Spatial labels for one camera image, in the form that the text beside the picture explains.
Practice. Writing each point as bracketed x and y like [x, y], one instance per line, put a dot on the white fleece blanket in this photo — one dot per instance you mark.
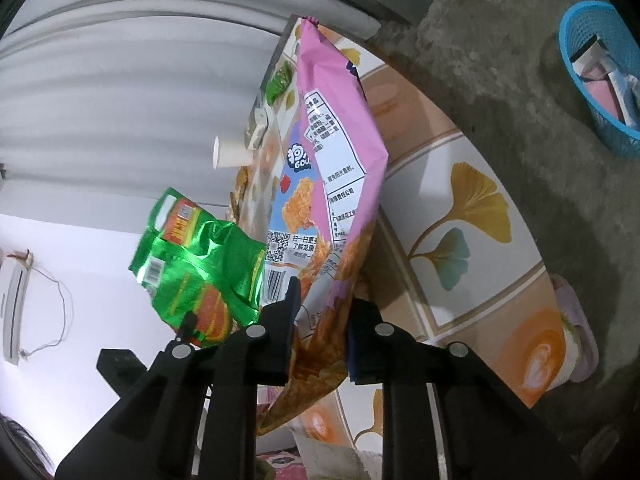
[575, 320]

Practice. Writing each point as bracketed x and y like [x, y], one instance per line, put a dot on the grey curtain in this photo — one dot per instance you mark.
[125, 85]

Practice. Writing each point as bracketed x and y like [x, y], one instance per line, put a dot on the pink packet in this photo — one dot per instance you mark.
[600, 92]

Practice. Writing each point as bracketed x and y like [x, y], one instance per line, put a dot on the small green packet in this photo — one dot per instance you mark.
[277, 85]

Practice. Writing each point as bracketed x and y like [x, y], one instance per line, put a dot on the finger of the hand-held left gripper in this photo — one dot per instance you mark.
[188, 327]

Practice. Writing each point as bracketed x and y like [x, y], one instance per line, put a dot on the pink and orange snack bag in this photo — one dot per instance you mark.
[340, 135]

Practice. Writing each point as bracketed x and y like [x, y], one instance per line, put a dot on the red patterned cloth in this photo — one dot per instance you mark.
[285, 467]

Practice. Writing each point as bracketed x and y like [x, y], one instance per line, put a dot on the blue plastic wastebasket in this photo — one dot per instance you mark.
[615, 135]

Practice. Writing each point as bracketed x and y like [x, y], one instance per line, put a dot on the white paper cup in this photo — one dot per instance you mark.
[232, 152]

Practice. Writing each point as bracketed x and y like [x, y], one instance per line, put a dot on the white air conditioner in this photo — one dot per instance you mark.
[14, 310]

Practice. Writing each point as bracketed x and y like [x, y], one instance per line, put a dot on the person's head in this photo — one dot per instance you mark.
[17, 452]

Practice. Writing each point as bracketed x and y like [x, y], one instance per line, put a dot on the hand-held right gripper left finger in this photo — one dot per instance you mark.
[280, 340]

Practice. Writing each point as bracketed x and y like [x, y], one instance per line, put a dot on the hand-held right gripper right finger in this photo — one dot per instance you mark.
[360, 345]

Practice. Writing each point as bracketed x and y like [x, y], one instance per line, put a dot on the yellow snack packets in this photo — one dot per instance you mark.
[240, 195]

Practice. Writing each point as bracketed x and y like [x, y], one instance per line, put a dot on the green snack bag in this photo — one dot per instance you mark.
[210, 260]

